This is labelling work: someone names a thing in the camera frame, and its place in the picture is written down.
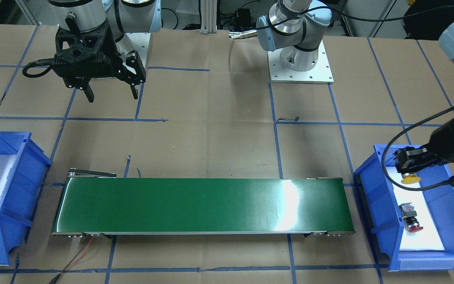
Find green conveyor belt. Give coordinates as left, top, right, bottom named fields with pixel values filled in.
left=52, top=176, right=355, bottom=235

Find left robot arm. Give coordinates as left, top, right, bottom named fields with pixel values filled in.
left=255, top=0, right=454, bottom=174

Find blue bin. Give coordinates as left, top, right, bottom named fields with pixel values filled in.
left=0, top=131, right=52, bottom=266
left=356, top=144, right=454, bottom=271

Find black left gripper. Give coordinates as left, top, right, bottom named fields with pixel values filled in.
left=393, top=131, right=454, bottom=173

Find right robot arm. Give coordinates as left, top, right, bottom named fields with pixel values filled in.
left=49, top=0, right=162, bottom=102

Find red black conveyor wire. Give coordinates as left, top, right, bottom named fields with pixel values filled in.
left=48, top=235, right=95, bottom=284

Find aluminium frame post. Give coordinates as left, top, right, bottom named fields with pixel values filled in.
left=198, top=0, right=219, bottom=34

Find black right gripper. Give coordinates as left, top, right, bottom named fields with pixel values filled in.
left=52, top=18, right=146, bottom=103

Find black braided cable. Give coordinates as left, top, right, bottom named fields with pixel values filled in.
left=22, top=58, right=56, bottom=78

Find red push button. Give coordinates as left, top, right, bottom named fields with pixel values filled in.
left=398, top=202, right=424, bottom=233

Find yellow push button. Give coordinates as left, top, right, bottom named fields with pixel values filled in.
left=400, top=173, right=421, bottom=185

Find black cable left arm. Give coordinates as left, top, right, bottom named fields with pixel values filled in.
left=382, top=93, right=454, bottom=192

